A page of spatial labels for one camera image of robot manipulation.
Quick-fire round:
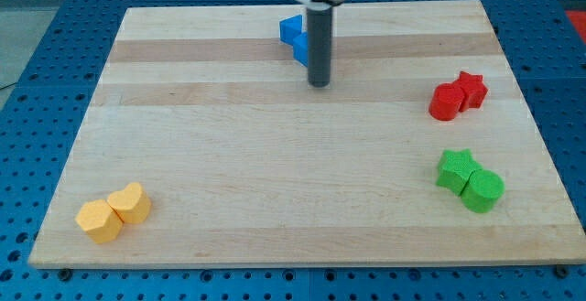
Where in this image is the wooden board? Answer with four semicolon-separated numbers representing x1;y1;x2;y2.
29;0;585;269

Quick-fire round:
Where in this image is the blue cube block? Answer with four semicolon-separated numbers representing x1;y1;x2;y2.
292;32;308;67

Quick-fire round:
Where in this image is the blue triangle block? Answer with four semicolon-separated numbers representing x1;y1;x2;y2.
279;15;303;46

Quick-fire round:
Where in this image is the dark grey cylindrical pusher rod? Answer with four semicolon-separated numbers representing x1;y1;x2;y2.
306;8;332;88

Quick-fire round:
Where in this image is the red cylinder block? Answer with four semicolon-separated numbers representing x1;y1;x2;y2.
429;83;465;121

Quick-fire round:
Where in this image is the green star block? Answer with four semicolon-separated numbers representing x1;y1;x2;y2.
436;149;483;196

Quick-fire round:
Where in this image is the yellow heart block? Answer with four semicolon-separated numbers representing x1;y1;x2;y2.
106;182;152;224

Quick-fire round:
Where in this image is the red star block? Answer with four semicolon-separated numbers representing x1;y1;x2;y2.
453;71;488;112

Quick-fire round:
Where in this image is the green cylinder block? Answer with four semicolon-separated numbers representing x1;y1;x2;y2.
461;169;505;213

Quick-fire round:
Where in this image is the yellow hexagon block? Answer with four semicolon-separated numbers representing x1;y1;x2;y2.
75;199;123;244

